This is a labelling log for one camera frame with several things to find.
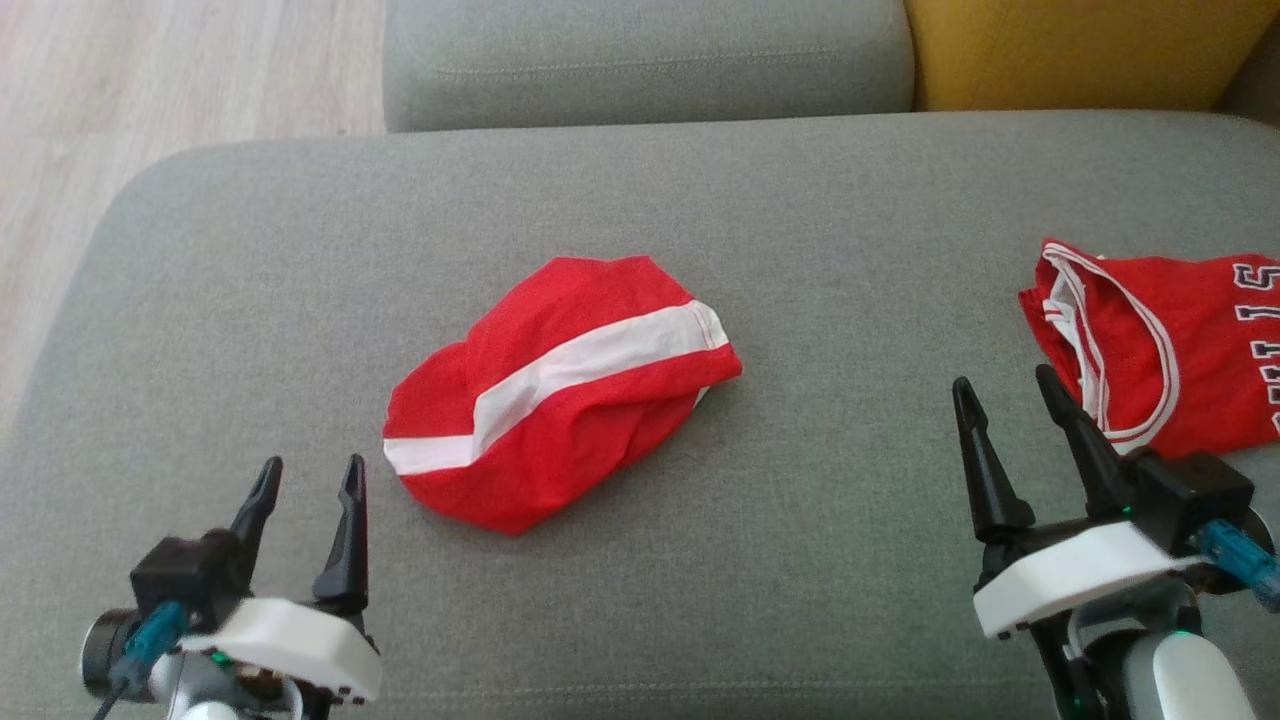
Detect large yellow sofa backrest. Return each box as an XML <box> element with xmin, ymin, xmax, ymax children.
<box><xmin>905</xmin><ymin>0</ymin><xmax>1280</xmax><ymax>113</ymax></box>

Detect red shorts with white stripe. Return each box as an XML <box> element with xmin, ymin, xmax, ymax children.
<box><xmin>383</xmin><ymin>255</ymin><xmax>744</xmax><ymax>536</ymax></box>

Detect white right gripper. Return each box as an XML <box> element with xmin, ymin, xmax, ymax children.
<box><xmin>952</xmin><ymin>364</ymin><xmax>1201</xmax><ymax>720</ymax></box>

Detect left camera cable teal plug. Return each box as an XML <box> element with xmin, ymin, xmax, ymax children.
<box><xmin>95</xmin><ymin>600</ymin><xmax>186</xmax><ymax>720</ymax></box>

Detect grey sofa back cushion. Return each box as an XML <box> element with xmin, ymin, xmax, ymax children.
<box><xmin>383</xmin><ymin>0</ymin><xmax>916</xmax><ymax>134</ymax></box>

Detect red Bulls basketball jersey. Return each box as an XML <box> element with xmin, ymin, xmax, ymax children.
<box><xmin>1019</xmin><ymin>238</ymin><xmax>1280</xmax><ymax>459</ymax></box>

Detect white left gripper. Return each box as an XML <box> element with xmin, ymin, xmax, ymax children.
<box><xmin>180</xmin><ymin>454</ymin><xmax>383</xmax><ymax>720</ymax></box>

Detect camera cable teal plug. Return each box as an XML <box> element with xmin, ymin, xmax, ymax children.
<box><xmin>1195</xmin><ymin>520</ymin><xmax>1280</xmax><ymax>611</ymax></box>
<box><xmin>95</xmin><ymin>600</ymin><xmax>186</xmax><ymax>720</ymax></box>

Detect right camera cable teal plug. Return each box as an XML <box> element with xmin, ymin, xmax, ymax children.
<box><xmin>1195</xmin><ymin>520</ymin><xmax>1280</xmax><ymax>611</ymax></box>

